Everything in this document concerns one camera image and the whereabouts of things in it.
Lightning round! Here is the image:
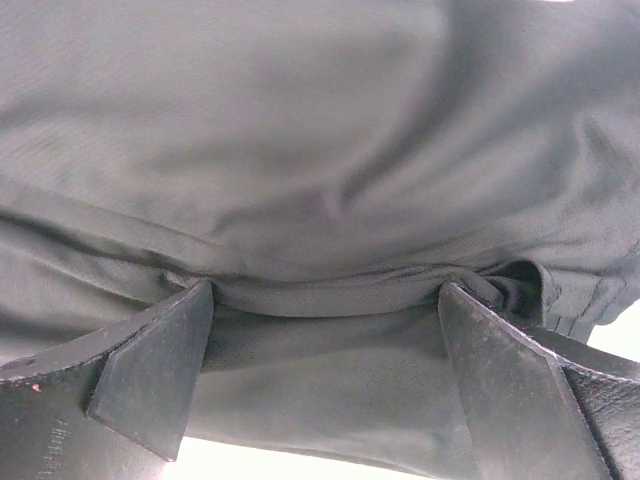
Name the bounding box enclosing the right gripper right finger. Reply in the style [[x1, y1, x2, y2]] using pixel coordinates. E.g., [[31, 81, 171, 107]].
[[438, 283, 639, 479]]

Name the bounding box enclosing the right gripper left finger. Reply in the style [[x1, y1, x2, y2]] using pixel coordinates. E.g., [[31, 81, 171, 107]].
[[1, 282, 214, 480]]

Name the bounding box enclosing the black t shirt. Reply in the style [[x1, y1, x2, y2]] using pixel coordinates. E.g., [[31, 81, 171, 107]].
[[1, 1, 639, 479]]

